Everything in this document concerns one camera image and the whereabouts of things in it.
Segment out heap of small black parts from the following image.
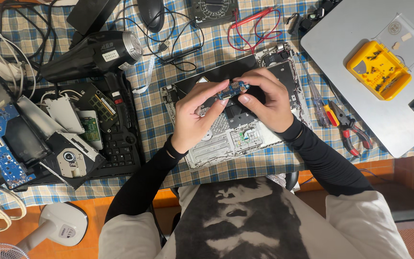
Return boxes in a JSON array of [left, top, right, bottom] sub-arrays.
[[286, 0, 342, 37]]

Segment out yellow screw box clear lid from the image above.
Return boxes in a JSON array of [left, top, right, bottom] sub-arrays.
[[346, 13, 414, 101]]

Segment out person's left hand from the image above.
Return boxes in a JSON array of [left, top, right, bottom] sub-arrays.
[[171, 79, 230, 155]]

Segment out blue plaid tablecloth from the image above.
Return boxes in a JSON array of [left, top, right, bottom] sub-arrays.
[[0, 0, 414, 210]]

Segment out yellow handle screwdriver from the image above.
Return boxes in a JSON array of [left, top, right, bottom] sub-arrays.
[[321, 77, 340, 127]]

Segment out white fan grille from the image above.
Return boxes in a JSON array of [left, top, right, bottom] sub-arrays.
[[0, 243, 30, 259]]

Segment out person's right hand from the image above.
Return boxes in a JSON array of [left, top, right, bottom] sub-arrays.
[[232, 68, 295, 134]]

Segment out black multimeter probe lead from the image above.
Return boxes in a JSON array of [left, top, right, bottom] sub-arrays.
[[109, 4, 205, 72]]

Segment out clear handle screwdriver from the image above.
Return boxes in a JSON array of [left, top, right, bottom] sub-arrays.
[[296, 52, 332, 129]]

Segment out small green circuit card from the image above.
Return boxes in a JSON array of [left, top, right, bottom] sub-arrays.
[[79, 117, 102, 143]]

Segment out black power adapter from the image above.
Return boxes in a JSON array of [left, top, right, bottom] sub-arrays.
[[66, 0, 121, 36]]

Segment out disassembled laptop base chassis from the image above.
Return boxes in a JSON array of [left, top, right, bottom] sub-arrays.
[[160, 43, 314, 172]]

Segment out white flat ribbon cable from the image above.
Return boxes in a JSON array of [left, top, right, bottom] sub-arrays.
[[132, 55, 156, 95]]

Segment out black optical disc drive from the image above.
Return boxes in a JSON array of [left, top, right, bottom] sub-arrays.
[[40, 131, 107, 190]]

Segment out black computer mouse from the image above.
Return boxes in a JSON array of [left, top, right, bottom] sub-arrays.
[[137, 0, 165, 34]]

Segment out white power strip with cables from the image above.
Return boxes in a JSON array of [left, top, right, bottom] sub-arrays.
[[0, 14, 27, 92]]

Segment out black hair dryer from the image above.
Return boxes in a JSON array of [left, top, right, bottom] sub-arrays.
[[36, 30, 144, 109]]

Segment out black multimeter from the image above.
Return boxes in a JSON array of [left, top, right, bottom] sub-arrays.
[[191, 0, 239, 29]]

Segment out silver metal drive bracket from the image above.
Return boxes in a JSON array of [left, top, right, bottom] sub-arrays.
[[44, 95, 86, 135]]

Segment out closed silver laptop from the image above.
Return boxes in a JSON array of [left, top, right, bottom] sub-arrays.
[[299, 0, 414, 158]]

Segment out small blue circuit board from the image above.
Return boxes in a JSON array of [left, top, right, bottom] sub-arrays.
[[217, 81, 251, 101]]

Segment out black laptop keyboard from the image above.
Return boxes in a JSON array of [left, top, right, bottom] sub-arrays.
[[27, 77, 145, 188]]

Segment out white fan base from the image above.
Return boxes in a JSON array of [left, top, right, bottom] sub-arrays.
[[16, 202, 89, 253]]

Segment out red multimeter probe lead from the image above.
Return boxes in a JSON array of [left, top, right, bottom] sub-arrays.
[[227, 6, 282, 55]]

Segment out person's beige printed shirt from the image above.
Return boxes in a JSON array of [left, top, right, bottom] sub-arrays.
[[98, 174, 413, 259]]

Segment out red black handle pliers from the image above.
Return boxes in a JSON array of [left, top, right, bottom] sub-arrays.
[[329, 100, 374, 158]]

